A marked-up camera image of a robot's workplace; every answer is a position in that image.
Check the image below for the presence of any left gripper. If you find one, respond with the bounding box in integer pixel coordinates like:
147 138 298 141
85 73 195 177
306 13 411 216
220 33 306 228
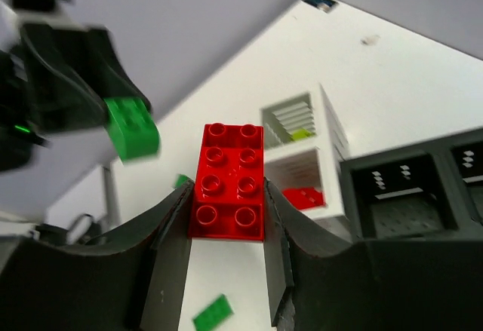
1 23 151 169

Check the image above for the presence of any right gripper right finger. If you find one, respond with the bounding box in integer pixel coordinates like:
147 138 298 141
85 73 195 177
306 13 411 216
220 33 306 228
263 181 482 330

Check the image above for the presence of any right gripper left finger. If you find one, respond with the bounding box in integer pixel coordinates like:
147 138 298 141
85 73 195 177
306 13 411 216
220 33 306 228
1 182 194 330

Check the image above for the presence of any red flower lego piece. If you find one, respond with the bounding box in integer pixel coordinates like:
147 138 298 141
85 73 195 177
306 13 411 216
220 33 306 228
282 187 325 210

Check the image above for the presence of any red and green lego stack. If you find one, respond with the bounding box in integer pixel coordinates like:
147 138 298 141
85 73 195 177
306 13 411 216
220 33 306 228
105 97 161 162

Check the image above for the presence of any green 2x2 lego brick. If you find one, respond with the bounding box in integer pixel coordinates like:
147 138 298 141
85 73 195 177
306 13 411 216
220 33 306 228
173 174 192 188

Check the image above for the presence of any red 2x4 lego brick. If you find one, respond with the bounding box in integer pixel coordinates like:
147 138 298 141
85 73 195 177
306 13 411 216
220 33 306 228
188 123 265 241

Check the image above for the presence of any lime curved lego brick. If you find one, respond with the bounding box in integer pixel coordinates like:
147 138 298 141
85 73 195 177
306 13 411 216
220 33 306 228
291 128 315 142

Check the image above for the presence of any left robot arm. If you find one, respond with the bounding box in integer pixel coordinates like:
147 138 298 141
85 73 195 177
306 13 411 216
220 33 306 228
1 0 161 172

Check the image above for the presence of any green 2x4 lego plate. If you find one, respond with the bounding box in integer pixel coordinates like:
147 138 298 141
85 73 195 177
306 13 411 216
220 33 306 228
192 294 233 331

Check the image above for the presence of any white two-compartment container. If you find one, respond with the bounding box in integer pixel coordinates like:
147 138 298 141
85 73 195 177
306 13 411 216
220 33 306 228
260 84 349 220

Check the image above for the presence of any black two-compartment container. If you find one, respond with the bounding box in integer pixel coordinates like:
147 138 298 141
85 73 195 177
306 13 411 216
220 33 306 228
340 129 482 242

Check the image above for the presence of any white paper scrap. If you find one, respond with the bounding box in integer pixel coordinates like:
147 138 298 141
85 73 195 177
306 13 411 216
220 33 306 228
360 35 380 46

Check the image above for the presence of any blue corner label left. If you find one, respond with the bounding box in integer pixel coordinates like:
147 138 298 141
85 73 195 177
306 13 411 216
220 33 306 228
303 0 338 13

